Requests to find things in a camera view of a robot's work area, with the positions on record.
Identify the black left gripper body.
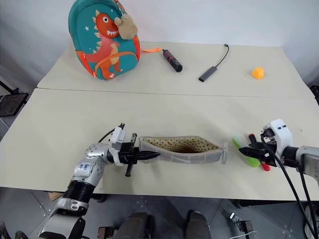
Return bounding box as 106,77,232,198
119,133,140,177

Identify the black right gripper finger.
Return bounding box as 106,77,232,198
260,157,277,167
238,146,265,158

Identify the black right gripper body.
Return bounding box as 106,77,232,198
264,141,284,164

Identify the green highlighter pen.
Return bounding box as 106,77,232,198
232,136,260,168

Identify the grey checked pencil pouch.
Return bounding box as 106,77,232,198
138,135,229,165

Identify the dark rounded shape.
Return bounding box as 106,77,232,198
186,211,210,239
117,211,154,239

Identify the metal clamp on floor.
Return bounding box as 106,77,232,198
229,212,252,235

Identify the black equipment at room edge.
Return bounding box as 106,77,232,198
310,85,319,105

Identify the small yellow plastic object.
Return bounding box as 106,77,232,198
251,67,265,80

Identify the black and red screwdriver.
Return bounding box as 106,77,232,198
162,49,183,73

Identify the teal dinosaur backpack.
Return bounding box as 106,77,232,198
68,0,161,81

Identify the beige plush toy pendant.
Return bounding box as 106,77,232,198
114,14,138,40

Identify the black metal stand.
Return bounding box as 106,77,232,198
0,87,29,118

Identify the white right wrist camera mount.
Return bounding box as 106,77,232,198
261,119,293,156

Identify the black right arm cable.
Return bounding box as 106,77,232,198
260,133,317,239

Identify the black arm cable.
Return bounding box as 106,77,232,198
98,127,118,143
260,133,317,239

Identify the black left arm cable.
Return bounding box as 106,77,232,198
98,127,118,143

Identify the thin white cable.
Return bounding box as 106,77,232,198
234,231,259,239

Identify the grey USB hub with cable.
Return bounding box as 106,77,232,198
198,44,230,82

